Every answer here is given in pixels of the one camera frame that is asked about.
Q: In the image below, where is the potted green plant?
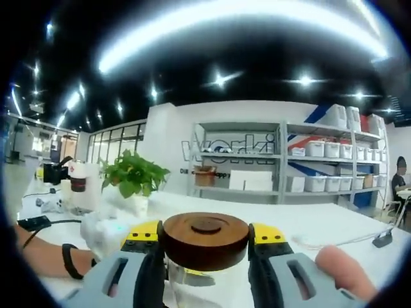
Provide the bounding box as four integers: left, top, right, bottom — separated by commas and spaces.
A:
98, 149, 171, 216

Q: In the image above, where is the stack of white boxes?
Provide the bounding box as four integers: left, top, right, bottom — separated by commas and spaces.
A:
229, 169, 274, 193

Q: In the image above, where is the black stand base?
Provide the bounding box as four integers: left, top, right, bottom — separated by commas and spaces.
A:
371, 228, 394, 248

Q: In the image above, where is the row of white storage bins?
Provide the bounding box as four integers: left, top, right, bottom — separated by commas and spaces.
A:
303, 104, 389, 193

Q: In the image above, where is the brown wooden lid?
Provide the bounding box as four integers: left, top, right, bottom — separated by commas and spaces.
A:
162, 213, 250, 271

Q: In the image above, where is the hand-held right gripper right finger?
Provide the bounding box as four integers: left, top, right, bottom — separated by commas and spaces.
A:
246, 222, 358, 308

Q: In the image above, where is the black flat box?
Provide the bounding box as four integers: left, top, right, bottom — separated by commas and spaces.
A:
17, 216, 52, 230

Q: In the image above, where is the clear glass coffee can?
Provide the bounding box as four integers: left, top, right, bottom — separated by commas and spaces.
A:
164, 261, 252, 308

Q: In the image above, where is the brown cardboard box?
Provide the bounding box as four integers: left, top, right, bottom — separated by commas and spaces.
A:
193, 164, 218, 187

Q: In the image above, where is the black wrist strap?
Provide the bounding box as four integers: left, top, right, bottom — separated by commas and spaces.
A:
61, 243, 85, 280

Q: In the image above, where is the black appliance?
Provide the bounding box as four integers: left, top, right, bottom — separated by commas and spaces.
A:
42, 155, 74, 186

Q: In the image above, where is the long ceiling strip light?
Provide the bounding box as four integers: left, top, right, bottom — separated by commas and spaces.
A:
97, 3, 388, 74

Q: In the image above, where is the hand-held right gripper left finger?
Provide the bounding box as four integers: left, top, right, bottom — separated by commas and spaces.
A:
63, 219, 167, 308

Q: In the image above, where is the black cable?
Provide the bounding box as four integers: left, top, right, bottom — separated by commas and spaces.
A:
46, 218, 83, 225

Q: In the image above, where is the white machine with red panel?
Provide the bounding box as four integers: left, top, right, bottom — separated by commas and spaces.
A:
62, 161, 101, 215

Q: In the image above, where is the grey shelf rack with bins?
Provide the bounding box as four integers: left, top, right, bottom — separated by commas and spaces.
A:
284, 121, 389, 208

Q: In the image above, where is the white cable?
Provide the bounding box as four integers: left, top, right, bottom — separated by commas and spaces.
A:
306, 224, 394, 250

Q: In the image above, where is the small white gadget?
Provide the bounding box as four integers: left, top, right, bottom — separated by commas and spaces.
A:
35, 198, 64, 213

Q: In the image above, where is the white table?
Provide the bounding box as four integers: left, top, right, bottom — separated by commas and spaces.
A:
14, 191, 408, 308

